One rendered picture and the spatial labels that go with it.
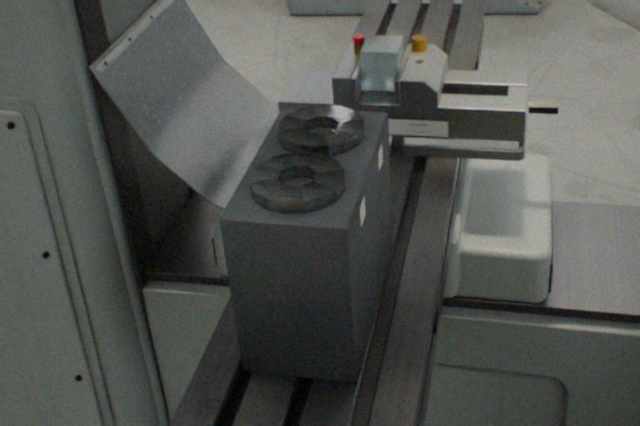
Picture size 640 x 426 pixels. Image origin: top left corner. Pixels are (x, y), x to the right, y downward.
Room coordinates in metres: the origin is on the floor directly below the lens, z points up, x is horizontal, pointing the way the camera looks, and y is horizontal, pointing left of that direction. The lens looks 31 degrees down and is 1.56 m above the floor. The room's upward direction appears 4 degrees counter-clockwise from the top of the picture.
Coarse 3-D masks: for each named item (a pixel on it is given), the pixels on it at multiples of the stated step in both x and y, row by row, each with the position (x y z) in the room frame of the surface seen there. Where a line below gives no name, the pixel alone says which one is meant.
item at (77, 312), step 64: (0, 0) 1.06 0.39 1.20; (64, 0) 1.07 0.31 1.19; (128, 0) 1.23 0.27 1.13; (0, 64) 1.07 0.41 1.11; (64, 64) 1.06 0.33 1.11; (0, 128) 1.06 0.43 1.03; (64, 128) 1.05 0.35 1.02; (128, 128) 1.15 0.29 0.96; (0, 192) 1.06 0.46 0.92; (64, 192) 1.05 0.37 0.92; (128, 192) 1.10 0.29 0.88; (192, 192) 1.32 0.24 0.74; (0, 256) 1.07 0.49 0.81; (64, 256) 1.05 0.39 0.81; (128, 256) 1.07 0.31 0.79; (0, 320) 1.07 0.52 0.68; (64, 320) 1.05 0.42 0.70; (128, 320) 1.06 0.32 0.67; (0, 384) 1.08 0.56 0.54; (64, 384) 1.05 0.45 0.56; (128, 384) 1.04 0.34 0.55
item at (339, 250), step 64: (320, 128) 0.80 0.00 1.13; (384, 128) 0.81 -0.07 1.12; (256, 192) 0.67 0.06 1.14; (320, 192) 0.66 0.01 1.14; (384, 192) 0.79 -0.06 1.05; (256, 256) 0.64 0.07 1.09; (320, 256) 0.63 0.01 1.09; (384, 256) 0.78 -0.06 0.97; (256, 320) 0.64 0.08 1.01; (320, 320) 0.63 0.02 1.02
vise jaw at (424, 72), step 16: (432, 48) 1.16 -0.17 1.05; (400, 64) 1.12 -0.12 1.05; (416, 64) 1.11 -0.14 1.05; (432, 64) 1.12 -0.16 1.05; (400, 80) 1.07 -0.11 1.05; (416, 80) 1.06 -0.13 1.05; (432, 80) 1.07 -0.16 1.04; (400, 96) 1.07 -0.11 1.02; (416, 96) 1.06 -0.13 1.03; (432, 96) 1.05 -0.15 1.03
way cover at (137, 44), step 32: (160, 0) 1.32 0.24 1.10; (128, 32) 1.19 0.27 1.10; (160, 32) 1.26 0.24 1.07; (192, 32) 1.34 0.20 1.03; (96, 64) 1.09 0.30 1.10; (128, 64) 1.14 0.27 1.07; (160, 64) 1.21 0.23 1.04; (192, 64) 1.28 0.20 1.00; (224, 64) 1.35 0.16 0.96; (128, 96) 1.10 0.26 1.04; (160, 96) 1.16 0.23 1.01; (192, 96) 1.22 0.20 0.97; (224, 96) 1.28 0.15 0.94; (256, 96) 1.33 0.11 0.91; (160, 128) 1.11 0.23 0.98; (192, 128) 1.16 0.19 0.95; (224, 128) 1.20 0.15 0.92; (256, 128) 1.25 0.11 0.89; (160, 160) 1.05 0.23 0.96; (192, 160) 1.09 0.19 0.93; (224, 160) 1.14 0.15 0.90; (224, 192) 1.07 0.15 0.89
